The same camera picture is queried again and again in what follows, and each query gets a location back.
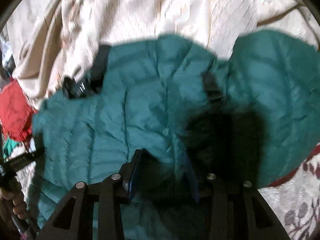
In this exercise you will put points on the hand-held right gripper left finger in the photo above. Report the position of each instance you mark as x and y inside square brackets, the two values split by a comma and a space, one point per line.
[133, 175]

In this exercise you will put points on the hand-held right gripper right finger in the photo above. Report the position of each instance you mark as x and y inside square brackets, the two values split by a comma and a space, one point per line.
[192, 183]

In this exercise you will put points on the teal puffer jacket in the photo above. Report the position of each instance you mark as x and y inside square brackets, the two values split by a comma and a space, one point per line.
[125, 120]

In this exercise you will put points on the person's left hand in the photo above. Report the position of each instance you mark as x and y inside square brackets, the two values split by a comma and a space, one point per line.
[18, 205]

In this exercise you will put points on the teal white patterned cloth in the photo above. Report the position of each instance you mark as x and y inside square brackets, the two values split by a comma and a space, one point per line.
[10, 147]

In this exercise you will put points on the red fringed cloth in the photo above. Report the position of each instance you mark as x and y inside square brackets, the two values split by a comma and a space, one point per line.
[15, 112]

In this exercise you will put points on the small black striped object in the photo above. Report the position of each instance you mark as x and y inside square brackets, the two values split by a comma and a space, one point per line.
[75, 87]

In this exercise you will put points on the red white floral blanket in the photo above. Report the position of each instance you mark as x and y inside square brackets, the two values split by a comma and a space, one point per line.
[287, 200]

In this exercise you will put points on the beige embossed bedspread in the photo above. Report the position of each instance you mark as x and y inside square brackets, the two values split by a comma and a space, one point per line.
[150, 10]

